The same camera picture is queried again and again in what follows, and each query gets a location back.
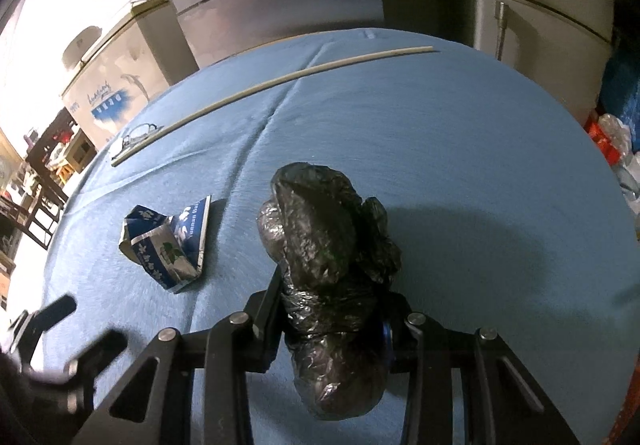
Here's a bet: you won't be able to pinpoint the long white stick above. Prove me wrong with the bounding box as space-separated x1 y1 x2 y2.
112 46 436 168

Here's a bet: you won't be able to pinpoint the dark wooden table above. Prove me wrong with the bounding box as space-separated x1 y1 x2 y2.
25 108 76 208

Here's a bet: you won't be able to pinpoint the large blue hanging bag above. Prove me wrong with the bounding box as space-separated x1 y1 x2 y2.
599 58 639 144

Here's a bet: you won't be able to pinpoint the black plastic trash bag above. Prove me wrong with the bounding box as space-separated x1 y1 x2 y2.
257 162 401 421

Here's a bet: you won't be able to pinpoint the dark wooden chair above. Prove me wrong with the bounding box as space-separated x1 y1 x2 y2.
1 175 66 250

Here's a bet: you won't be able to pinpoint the blue tablecloth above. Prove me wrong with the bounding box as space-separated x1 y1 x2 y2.
40 28 640 445

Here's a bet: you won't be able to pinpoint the crumpled blue foil packet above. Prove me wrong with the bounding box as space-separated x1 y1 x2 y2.
118 196 212 293

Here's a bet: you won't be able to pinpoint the white chest freezer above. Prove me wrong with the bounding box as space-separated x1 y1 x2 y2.
61 0 198 149

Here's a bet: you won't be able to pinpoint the wire-frame eyeglasses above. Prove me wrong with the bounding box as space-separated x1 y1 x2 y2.
110 123 160 159

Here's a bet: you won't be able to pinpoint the silver two-door refrigerator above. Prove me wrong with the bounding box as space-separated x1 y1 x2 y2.
472 0 614 124

